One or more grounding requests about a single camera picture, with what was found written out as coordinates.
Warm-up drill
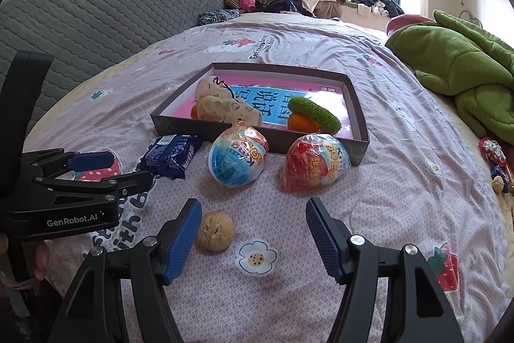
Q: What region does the blue toy egg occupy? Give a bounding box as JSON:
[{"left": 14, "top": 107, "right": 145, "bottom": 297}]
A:
[{"left": 208, "top": 121, "right": 270, "bottom": 189}]

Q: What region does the blue candy wrapper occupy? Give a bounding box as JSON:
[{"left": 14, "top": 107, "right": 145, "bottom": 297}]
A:
[{"left": 491, "top": 164, "right": 512, "bottom": 181}]

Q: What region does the white standing fan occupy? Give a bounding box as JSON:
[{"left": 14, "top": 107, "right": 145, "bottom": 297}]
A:
[{"left": 458, "top": 9, "right": 483, "bottom": 31}]

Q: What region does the red toy egg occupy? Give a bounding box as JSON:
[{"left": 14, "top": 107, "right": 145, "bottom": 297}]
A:
[{"left": 281, "top": 133, "right": 352, "bottom": 193}]

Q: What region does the brown cloth bundle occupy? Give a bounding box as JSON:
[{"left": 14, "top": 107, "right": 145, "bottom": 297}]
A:
[{"left": 313, "top": 0, "right": 342, "bottom": 20}]

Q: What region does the dark floral cloth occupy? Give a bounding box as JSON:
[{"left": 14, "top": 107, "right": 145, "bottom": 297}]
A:
[{"left": 197, "top": 9, "right": 242, "bottom": 27}]

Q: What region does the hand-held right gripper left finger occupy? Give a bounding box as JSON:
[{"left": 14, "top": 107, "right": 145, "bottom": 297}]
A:
[{"left": 58, "top": 198, "right": 203, "bottom": 343}]

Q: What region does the blue snack packet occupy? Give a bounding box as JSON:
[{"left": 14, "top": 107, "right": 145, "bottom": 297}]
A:
[{"left": 137, "top": 134, "right": 204, "bottom": 180}]

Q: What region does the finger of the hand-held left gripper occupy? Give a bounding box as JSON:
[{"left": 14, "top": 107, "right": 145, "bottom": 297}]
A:
[
  {"left": 40, "top": 171, "right": 155, "bottom": 206},
  {"left": 22, "top": 150, "right": 115, "bottom": 180}
]

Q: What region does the cream cloth doll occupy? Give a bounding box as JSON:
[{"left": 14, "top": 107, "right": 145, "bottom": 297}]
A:
[{"left": 195, "top": 76, "right": 263, "bottom": 126}]

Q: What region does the grey quilted headboard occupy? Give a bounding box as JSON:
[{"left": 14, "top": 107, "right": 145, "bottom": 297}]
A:
[{"left": 0, "top": 0, "right": 226, "bottom": 151}]

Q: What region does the person's left hand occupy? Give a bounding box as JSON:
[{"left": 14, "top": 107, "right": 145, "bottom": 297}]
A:
[{"left": 34, "top": 242, "right": 51, "bottom": 282}]

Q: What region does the walnut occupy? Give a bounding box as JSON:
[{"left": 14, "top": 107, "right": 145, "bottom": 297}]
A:
[{"left": 195, "top": 210, "right": 235, "bottom": 251}]

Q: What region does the green fleece blanket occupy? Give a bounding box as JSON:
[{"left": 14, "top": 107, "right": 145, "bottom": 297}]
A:
[{"left": 385, "top": 9, "right": 514, "bottom": 145}]

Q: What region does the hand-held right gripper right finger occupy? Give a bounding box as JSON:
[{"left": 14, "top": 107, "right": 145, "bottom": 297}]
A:
[{"left": 306, "top": 197, "right": 466, "bottom": 343}]

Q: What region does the red white candy wrapper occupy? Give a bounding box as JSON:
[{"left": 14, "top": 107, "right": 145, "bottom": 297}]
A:
[{"left": 478, "top": 137, "right": 507, "bottom": 167}]

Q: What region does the green fuzzy ring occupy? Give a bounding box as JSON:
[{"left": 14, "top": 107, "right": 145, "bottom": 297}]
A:
[{"left": 288, "top": 96, "right": 342, "bottom": 134}]

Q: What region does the dark grey cardboard box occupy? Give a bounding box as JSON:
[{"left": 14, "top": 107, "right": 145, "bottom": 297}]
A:
[{"left": 150, "top": 62, "right": 370, "bottom": 166}]

